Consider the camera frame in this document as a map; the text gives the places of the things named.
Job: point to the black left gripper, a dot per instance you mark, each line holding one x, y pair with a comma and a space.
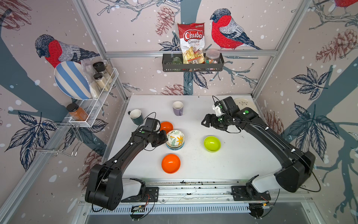
164, 138

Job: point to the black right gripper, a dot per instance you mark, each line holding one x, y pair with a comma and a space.
212, 123

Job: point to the yellow flower ceramic bowl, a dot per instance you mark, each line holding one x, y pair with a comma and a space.
175, 138

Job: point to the blue yellow patterned bowl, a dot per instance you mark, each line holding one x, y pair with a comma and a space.
175, 148

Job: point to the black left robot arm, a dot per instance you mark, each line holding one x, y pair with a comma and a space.
106, 187

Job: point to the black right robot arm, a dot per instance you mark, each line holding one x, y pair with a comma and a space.
297, 166

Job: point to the orange plastic bowl rear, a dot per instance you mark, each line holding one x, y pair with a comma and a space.
166, 126

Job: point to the orange plastic bowl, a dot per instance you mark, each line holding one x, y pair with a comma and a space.
171, 163
166, 126

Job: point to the lime green plastic bowl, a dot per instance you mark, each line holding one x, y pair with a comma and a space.
212, 144

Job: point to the dark green faceted cup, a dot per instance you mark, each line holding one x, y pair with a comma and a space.
136, 116

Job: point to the blue white ceramic plate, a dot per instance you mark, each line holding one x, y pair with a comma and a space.
243, 103

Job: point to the orange plastic bowl front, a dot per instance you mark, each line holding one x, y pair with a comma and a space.
171, 163

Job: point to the purple ceramic mug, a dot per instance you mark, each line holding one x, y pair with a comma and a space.
178, 108

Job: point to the clear candy jar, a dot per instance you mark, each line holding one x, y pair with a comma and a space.
212, 56

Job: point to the green item in basket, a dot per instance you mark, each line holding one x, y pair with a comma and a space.
177, 60

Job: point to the black lid spice jar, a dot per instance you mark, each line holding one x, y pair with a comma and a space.
100, 68
101, 82

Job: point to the orange spice jar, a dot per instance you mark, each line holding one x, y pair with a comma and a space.
76, 112

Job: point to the Chuba cassava chips bag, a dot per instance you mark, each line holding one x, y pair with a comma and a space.
192, 42

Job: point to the blue white striped plate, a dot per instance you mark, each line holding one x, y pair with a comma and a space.
71, 81

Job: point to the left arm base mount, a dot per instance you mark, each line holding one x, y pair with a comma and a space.
135, 190

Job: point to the clear wire wall rack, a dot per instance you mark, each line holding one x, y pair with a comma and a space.
93, 106

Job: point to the black wall basket shelf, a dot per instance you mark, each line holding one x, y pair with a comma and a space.
168, 66

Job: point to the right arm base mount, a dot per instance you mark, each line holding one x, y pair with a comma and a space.
248, 193

